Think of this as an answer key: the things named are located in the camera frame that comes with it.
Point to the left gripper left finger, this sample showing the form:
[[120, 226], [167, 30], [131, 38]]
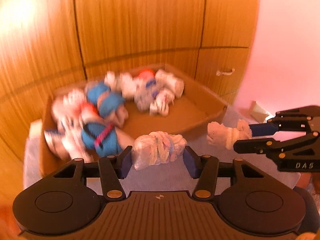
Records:
[[111, 169]]

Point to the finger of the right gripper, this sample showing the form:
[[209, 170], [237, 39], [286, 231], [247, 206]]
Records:
[[262, 144], [265, 128]]

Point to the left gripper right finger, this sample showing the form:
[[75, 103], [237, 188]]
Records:
[[203, 168]]

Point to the cream white sock roll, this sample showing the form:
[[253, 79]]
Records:
[[219, 134]]

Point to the white pastel fluffy sock roll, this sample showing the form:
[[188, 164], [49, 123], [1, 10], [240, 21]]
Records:
[[157, 148]]

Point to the white sock roll red band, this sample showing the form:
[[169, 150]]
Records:
[[161, 104]]

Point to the pink knit sock blue trim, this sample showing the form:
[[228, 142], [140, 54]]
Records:
[[118, 118]]

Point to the orange sock ball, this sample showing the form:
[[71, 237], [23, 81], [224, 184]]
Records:
[[88, 110], [146, 74]]

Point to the blue pink striped sock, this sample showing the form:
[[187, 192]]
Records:
[[101, 138]]

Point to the cardboard box tray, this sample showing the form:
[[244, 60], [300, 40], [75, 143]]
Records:
[[189, 115]]

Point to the pink fluffy sock with eyes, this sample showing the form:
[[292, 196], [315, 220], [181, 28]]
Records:
[[68, 105]]

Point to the bright blue sock ball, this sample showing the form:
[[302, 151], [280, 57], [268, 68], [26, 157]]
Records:
[[105, 100]]

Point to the white sock with blue patch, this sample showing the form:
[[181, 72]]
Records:
[[146, 94]]

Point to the white light-blue fluffy sock roll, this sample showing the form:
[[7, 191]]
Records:
[[122, 83]]

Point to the white grey patterned sock roll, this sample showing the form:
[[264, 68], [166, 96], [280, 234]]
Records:
[[171, 82]]

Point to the metal drawer handle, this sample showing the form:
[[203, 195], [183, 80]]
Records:
[[225, 73]]

